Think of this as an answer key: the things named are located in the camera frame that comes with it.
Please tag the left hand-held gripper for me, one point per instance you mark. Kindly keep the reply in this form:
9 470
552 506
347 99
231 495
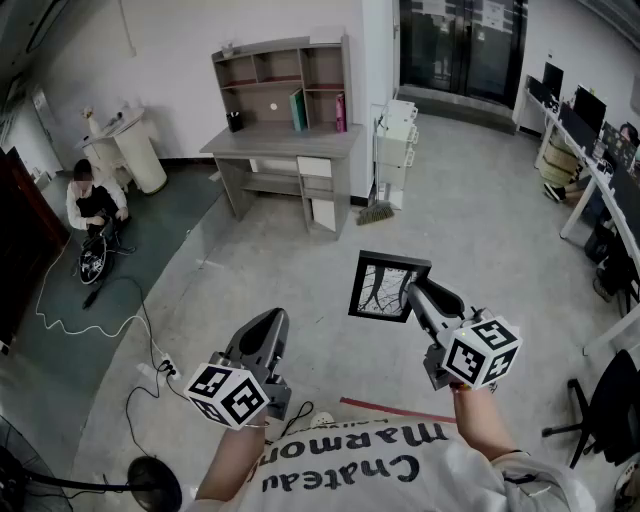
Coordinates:
227 397

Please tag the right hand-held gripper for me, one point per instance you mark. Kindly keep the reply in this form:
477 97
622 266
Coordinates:
482 352

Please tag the black picture frame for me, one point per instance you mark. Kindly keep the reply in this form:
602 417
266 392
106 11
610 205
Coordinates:
375 290

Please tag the person's right forearm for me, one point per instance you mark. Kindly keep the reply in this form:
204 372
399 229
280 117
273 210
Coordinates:
480 425

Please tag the person's left forearm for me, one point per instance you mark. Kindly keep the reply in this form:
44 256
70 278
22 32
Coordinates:
225 465

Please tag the grey wooden desk with hutch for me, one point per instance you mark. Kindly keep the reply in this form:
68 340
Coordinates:
280 142

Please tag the black computer monitor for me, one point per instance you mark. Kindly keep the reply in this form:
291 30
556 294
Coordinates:
553 80
590 107

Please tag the thin metal bangle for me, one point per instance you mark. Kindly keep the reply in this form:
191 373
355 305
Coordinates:
256 425

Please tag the white power strip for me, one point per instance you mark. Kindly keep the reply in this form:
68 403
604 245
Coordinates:
170 366

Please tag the person's white clog shoe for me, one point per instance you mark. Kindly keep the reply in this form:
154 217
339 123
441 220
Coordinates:
322 419

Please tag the broom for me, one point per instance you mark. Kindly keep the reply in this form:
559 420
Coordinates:
375 214

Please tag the red floor tape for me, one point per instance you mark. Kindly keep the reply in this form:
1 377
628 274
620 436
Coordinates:
380 407

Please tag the white drawer cart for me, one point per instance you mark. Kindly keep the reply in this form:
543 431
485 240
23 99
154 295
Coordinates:
395 165

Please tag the person's white printed shirt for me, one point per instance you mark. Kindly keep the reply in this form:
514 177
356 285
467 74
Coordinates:
350 475

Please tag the black standing fan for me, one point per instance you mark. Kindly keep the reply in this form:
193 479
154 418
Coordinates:
155 485

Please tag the black equipment bag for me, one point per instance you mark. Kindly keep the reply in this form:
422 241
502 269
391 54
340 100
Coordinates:
97 260

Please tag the beige storage box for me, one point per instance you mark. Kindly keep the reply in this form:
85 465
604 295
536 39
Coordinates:
557 160

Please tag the black office chair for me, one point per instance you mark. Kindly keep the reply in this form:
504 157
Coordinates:
615 400

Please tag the pink book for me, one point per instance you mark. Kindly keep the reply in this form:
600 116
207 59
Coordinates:
341 112

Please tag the black pen holder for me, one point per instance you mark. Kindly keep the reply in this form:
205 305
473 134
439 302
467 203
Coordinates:
235 122

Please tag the green book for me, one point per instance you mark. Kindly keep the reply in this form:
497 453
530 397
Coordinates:
297 110

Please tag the dark glass door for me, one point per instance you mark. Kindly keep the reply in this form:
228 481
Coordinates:
450 50

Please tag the dark wooden door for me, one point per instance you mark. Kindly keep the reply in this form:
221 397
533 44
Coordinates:
20 240

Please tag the grey handheld device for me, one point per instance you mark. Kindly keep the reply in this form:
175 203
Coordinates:
114 120

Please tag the white vase with flowers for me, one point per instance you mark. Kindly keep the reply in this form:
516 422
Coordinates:
92 122

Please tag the white board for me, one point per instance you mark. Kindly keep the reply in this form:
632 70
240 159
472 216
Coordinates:
327 39

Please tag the white paper notice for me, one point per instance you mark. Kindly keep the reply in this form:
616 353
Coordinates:
494 12
435 6

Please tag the white round pedestal table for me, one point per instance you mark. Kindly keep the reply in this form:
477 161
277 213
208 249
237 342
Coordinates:
142 160

